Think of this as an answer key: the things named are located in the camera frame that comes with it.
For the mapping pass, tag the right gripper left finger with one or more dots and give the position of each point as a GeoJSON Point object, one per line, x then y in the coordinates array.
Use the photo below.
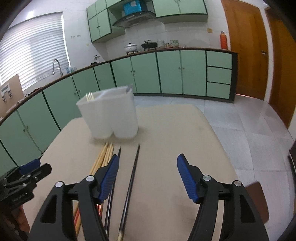
{"type": "Point", "coordinates": [55, 220]}

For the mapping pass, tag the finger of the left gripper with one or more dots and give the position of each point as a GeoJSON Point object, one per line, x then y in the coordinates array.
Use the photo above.
{"type": "Point", "coordinates": [35, 176]}
{"type": "Point", "coordinates": [29, 167]}

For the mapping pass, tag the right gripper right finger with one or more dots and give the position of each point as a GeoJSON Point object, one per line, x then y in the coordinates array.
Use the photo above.
{"type": "Point", "coordinates": [241, 219]}

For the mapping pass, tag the plain bamboo chopstick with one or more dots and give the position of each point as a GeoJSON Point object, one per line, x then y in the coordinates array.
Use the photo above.
{"type": "Point", "coordinates": [99, 158]}

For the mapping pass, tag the black chopstick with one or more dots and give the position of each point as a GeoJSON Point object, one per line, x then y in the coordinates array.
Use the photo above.
{"type": "Point", "coordinates": [108, 211]}
{"type": "Point", "coordinates": [121, 231]}

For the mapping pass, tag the white plastic fork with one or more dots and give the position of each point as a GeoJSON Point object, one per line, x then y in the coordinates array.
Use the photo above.
{"type": "Point", "coordinates": [89, 96]}

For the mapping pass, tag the chrome kitchen faucet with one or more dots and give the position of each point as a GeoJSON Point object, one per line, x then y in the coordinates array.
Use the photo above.
{"type": "Point", "coordinates": [58, 68]}

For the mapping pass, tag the left hand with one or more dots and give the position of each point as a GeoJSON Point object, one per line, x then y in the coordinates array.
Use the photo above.
{"type": "Point", "coordinates": [20, 217]}

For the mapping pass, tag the green lower cabinets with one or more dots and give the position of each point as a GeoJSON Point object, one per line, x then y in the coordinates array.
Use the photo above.
{"type": "Point", "coordinates": [31, 126]}

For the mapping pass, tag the green cabinets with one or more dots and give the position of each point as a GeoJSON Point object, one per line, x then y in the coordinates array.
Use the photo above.
{"type": "Point", "coordinates": [31, 126]}
{"type": "Point", "coordinates": [109, 19]}

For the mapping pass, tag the brown chair seat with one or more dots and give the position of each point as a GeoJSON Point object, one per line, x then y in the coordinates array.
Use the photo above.
{"type": "Point", "coordinates": [256, 193]}

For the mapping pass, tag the white double utensil holder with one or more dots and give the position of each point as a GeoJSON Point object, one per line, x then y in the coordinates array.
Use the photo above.
{"type": "Point", "coordinates": [112, 112]}

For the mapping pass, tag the window blind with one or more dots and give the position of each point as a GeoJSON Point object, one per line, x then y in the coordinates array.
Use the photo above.
{"type": "Point", "coordinates": [29, 48]}

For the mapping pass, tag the white enamel pot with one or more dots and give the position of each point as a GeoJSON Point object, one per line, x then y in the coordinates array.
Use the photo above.
{"type": "Point", "coordinates": [131, 48]}

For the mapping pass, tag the green upper cabinets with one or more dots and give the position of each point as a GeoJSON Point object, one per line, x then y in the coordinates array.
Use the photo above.
{"type": "Point", "coordinates": [109, 19]}

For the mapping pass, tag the black wok with lid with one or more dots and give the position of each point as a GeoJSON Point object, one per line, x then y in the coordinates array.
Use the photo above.
{"type": "Point", "coordinates": [149, 45]}

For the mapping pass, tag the black range hood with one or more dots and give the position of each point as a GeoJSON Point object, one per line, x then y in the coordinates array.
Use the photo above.
{"type": "Point", "coordinates": [129, 13]}

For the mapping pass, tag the orange thermos bottle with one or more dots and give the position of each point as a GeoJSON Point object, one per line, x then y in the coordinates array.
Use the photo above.
{"type": "Point", "coordinates": [223, 41]}

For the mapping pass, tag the wooden door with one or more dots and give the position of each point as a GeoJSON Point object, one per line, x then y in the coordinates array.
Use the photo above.
{"type": "Point", "coordinates": [282, 97]}
{"type": "Point", "coordinates": [248, 39]}

